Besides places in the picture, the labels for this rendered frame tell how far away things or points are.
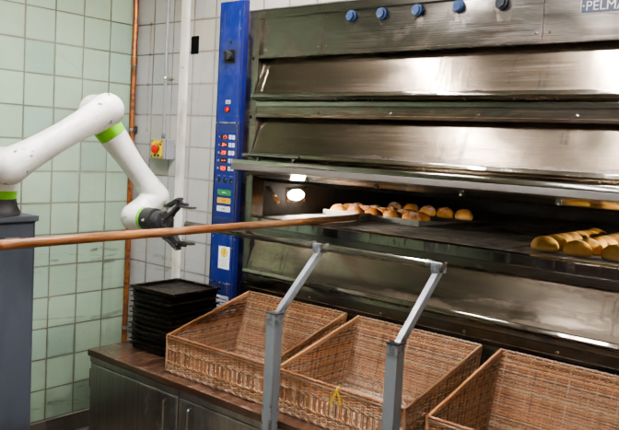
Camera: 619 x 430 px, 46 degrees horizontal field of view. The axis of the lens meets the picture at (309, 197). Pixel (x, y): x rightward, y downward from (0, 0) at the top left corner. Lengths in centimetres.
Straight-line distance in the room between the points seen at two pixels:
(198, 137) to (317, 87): 77
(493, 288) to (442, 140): 56
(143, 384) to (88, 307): 93
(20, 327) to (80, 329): 102
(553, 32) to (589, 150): 41
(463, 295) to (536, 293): 27
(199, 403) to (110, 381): 56
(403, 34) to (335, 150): 53
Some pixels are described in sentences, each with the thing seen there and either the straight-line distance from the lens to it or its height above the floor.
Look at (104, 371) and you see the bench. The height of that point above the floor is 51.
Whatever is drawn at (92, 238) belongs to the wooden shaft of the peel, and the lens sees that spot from 240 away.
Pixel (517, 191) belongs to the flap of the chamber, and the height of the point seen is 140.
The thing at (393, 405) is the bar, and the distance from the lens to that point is 223.
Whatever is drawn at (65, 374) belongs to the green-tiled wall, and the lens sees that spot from 400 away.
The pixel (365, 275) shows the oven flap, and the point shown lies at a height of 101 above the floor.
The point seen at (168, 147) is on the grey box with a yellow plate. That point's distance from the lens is 371.
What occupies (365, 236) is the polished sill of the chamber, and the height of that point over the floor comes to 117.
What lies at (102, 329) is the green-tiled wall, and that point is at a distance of 405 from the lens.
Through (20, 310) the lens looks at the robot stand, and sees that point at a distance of 297.
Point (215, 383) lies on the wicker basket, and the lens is 289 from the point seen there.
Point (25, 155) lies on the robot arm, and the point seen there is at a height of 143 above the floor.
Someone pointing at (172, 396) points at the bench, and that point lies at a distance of 301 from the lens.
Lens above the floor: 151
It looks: 4 degrees down
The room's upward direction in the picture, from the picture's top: 3 degrees clockwise
